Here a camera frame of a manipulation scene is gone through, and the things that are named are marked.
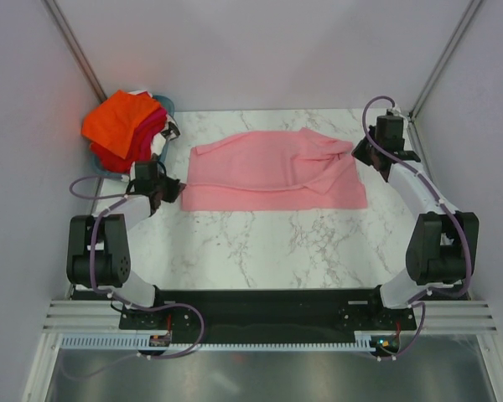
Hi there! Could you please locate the pink t shirt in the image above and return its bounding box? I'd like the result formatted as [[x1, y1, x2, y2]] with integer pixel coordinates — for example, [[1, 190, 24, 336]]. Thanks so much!
[[181, 128, 367, 212]]

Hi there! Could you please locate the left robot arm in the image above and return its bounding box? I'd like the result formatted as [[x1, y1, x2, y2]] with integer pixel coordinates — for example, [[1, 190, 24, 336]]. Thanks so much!
[[66, 160, 186, 329]]

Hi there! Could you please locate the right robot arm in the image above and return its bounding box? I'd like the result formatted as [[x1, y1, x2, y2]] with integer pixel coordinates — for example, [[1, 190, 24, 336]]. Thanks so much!
[[352, 111, 479, 330]]

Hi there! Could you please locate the magenta t shirt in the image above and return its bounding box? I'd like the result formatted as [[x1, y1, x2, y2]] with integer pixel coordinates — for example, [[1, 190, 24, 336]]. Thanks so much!
[[134, 106, 168, 140]]

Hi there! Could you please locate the orange t shirt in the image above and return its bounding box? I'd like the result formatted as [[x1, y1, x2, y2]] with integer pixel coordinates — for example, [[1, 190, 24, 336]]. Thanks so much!
[[80, 90, 161, 158]]

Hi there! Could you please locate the teal laundry basket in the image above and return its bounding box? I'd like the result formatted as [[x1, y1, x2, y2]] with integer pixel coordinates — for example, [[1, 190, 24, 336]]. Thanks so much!
[[91, 93, 180, 182]]

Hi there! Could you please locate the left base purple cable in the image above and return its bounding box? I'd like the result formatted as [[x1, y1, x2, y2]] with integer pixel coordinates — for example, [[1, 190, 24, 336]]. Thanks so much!
[[136, 303, 206, 362]]

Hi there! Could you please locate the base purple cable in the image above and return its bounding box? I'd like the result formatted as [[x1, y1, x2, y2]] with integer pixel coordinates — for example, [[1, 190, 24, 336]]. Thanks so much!
[[136, 303, 206, 362], [375, 301, 428, 363]]

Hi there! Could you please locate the left aluminium frame post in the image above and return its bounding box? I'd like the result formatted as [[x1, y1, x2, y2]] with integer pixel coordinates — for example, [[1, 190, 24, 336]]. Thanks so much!
[[42, 0, 107, 103]]

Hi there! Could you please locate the aluminium frame post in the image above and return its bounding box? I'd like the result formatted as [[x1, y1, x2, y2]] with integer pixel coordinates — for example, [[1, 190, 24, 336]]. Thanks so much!
[[42, 0, 107, 103], [408, 0, 486, 122]]

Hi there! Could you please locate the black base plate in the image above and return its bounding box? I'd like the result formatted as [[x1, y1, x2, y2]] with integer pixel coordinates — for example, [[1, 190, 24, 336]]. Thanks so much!
[[119, 289, 417, 343]]

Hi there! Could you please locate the right aluminium frame post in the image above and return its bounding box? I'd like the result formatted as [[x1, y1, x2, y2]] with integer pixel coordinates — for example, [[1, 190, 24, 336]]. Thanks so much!
[[408, 0, 486, 122]]

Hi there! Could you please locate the white slotted cable duct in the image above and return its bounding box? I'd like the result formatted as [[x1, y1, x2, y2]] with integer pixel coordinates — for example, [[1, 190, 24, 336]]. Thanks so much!
[[60, 333, 376, 353]]

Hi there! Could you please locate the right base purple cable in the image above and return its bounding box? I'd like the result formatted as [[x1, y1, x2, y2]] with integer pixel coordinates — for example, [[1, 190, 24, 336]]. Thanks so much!
[[375, 301, 428, 363]]

